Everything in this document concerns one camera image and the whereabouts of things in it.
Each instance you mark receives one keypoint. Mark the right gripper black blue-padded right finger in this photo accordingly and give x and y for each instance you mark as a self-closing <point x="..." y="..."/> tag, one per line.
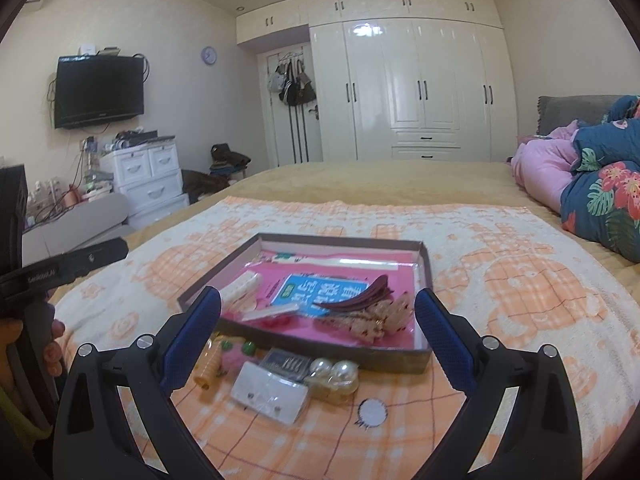
<point x="542" y="437"/>

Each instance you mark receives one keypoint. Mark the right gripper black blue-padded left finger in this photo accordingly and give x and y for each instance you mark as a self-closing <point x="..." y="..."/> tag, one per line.
<point x="93" y="438"/>

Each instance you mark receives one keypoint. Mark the earring card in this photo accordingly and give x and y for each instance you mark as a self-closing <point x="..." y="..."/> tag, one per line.
<point x="269" y="394"/>

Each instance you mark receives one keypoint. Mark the sheer red-flowered hair scrunchie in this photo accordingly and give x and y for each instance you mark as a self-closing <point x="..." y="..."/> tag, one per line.
<point x="386" y="317"/>

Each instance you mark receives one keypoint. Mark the clear box of hairpins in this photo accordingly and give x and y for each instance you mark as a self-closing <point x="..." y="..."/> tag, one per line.
<point x="288" y="365"/>

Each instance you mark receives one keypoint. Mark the pink beads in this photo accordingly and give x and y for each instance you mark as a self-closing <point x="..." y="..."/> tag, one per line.
<point x="272" y="316"/>

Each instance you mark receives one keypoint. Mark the person's left hand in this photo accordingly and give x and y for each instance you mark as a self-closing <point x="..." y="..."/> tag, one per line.
<point x="52" y="354"/>

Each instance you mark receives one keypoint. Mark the white plastic drawer unit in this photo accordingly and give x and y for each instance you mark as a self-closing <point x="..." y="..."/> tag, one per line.
<point x="150" y="177"/>

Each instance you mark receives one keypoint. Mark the maroon leaf hair clip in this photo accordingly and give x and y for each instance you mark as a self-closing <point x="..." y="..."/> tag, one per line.
<point x="377" y="291"/>

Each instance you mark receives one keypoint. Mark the brown cardboard box lid tray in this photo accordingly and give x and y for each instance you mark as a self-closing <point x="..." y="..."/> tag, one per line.
<point x="386" y="361"/>

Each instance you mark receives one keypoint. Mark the dark clothes pile on stool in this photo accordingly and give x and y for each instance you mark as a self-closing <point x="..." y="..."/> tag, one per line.
<point x="225" y="164"/>

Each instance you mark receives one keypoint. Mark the pink book in tray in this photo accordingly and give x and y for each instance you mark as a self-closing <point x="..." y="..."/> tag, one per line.
<point x="323" y="274"/>

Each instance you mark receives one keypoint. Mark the blue floral quilt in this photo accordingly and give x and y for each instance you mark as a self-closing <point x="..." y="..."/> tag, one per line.
<point x="602" y="201"/>

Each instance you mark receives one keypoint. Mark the tan bed cover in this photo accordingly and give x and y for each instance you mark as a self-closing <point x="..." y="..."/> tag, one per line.
<point x="389" y="183"/>

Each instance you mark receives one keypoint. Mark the pink quilt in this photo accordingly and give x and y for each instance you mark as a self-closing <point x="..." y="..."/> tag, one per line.
<point x="543" y="166"/>

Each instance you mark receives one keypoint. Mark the grey headboard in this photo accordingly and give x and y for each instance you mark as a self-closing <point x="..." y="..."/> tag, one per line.
<point x="559" y="111"/>

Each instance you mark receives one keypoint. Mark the bags hanging on door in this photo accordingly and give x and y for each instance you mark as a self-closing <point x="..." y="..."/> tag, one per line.
<point x="292" y="84"/>

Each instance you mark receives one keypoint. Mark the white glossy wardrobe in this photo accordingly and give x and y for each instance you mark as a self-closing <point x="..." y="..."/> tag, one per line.
<point x="395" y="79"/>

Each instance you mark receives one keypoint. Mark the black wall television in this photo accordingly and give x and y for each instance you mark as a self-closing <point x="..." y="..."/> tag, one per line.
<point x="92" y="90"/>

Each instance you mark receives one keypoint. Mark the purple wall clock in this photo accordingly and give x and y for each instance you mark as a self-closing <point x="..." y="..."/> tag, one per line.
<point x="209" y="56"/>

